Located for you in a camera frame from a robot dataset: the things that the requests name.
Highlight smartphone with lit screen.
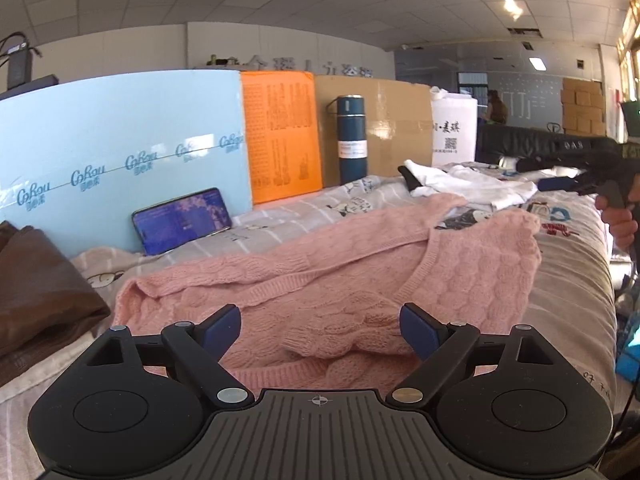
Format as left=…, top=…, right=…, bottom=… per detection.
left=131, top=188, right=232, bottom=256

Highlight cartoon print bed sheet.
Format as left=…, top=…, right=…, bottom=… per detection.
left=1, top=176, right=616, bottom=479

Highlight person's right hand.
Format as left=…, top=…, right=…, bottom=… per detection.
left=596, top=195, right=639, bottom=250

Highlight orange printed box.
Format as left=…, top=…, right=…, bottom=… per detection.
left=241, top=70, right=322, bottom=204

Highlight white tote bag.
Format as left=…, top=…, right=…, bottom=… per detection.
left=431, top=87, right=477, bottom=167

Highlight dark teal thermos bottle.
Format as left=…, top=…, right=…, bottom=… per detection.
left=329, top=94, right=368, bottom=185

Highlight light blue Cobou box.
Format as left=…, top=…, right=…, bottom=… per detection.
left=1, top=70, right=253, bottom=258

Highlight brown cardboard box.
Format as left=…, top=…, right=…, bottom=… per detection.
left=314, top=76, right=433, bottom=188

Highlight black power adapter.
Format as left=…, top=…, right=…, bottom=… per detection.
left=6, top=48, right=32, bottom=90

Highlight black garment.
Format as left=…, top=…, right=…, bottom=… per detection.
left=397, top=166, right=422, bottom=193

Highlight stacked cardboard boxes far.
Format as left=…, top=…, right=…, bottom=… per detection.
left=561, top=78, right=606, bottom=136

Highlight brown leather bag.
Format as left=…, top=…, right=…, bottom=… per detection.
left=1, top=221, right=110, bottom=385

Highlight pink knitted sweater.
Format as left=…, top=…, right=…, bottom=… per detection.
left=114, top=194, right=541, bottom=392

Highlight black cable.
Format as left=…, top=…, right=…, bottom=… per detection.
left=0, top=31, right=44, bottom=68

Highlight white garment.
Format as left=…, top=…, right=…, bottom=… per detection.
left=401, top=159, right=538, bottom=212

